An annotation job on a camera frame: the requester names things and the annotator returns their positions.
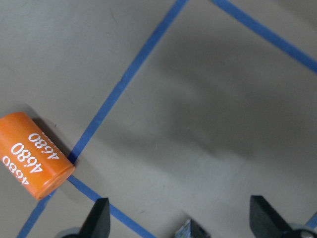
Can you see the yellow push button switch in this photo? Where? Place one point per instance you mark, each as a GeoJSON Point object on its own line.
{"type": "Point", "coordinates": [191, 229]}

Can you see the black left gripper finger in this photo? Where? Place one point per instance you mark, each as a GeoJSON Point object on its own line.
{"type": "Point", "coordinates": [97, 224]}

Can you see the orange cylinder labelled 4680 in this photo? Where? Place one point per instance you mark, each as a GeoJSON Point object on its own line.
{"type": "Point", "coordinates": [31, 157]}

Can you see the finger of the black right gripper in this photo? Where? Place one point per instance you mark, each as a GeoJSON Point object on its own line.
{"type": "Point", "coordinates": [264, 220]}

